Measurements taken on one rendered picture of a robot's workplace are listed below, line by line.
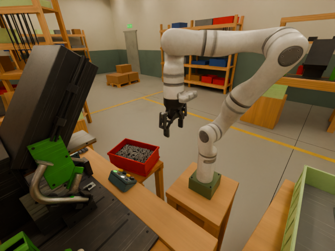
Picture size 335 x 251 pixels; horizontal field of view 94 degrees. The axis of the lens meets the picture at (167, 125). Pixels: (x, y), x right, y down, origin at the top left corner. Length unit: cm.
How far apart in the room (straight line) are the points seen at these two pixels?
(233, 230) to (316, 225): 95
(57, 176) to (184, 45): 72
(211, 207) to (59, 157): 77
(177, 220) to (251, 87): 63
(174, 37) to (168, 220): 73
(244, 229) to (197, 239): 119
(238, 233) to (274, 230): 89
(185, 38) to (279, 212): 98
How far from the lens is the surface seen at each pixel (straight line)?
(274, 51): 54
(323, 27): 557
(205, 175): 88
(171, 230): 81
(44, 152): 82
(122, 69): 740
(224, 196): 100
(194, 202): 94
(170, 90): 52
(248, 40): 57
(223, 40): 51
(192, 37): 50
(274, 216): 110
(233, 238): 187
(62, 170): 85
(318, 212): 116
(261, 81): 57
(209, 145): 75
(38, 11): 330
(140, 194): 92
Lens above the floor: 161
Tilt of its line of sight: 28 degrees down
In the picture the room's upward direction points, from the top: 2 degrees counter-clockwise
